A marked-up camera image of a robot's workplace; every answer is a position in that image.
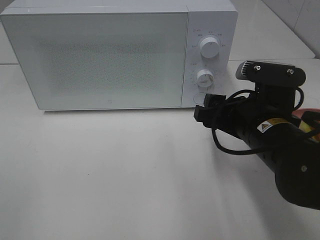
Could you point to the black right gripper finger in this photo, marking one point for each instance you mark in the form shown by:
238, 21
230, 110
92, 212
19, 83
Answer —
203, 115
214, 100

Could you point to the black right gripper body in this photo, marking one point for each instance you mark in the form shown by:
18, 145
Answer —
266, 114

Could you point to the round white door button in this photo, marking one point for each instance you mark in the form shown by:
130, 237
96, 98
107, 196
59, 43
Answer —
199, 98

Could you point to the pink round plate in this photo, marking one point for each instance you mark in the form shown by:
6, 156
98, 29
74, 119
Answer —
309, 115

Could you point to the toast sandwich with lettuce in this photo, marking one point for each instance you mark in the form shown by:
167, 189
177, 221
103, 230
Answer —
308, 128

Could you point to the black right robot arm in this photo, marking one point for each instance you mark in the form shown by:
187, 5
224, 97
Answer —
295, 163

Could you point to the lower white timer knob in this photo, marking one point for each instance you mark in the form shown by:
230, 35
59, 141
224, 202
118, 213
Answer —
204, 78

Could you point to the upper white power knob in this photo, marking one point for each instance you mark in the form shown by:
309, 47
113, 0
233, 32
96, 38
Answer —
209, 46

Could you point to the white microwave oven body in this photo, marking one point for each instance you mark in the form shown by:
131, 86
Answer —
204, 18

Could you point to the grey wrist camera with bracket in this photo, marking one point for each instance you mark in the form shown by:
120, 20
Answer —
271, 73

